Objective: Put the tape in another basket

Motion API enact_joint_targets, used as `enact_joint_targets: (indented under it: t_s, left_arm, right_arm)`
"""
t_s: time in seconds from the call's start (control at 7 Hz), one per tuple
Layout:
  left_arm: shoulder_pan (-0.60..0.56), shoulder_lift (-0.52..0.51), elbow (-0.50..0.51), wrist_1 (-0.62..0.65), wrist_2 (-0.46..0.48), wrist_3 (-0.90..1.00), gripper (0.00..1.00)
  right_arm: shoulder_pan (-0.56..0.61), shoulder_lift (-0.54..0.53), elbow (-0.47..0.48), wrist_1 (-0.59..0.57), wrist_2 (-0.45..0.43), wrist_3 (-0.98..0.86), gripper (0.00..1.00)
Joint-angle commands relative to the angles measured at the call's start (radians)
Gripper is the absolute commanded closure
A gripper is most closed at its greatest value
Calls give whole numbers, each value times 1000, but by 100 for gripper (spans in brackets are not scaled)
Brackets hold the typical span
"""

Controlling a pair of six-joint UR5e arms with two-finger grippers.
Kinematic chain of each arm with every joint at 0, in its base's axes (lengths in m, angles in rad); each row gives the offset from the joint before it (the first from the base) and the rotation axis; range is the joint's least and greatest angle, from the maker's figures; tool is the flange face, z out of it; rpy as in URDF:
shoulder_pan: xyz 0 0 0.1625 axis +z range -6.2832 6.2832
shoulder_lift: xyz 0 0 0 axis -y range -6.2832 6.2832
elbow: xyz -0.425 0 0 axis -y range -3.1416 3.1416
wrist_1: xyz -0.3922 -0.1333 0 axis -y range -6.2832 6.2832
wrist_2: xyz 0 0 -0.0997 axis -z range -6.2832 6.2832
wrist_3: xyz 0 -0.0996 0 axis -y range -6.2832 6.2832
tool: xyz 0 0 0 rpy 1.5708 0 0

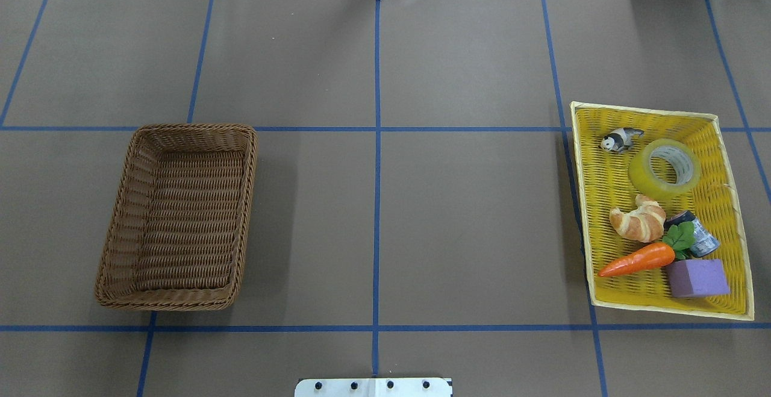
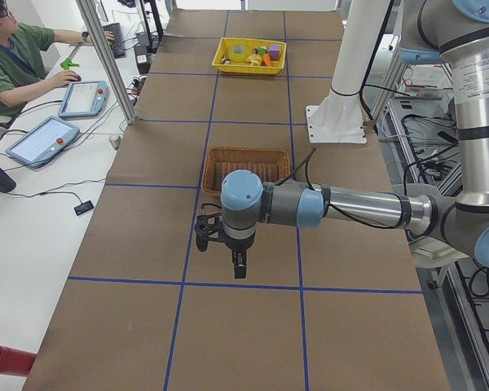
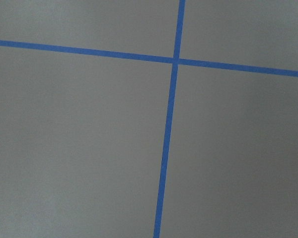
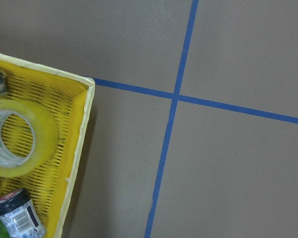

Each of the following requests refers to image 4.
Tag yellowish clear packing tape roll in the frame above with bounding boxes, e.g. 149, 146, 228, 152
0, 99, 59, 177

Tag yellow woven tray basket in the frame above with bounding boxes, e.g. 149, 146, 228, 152
0, 53, 95, 238

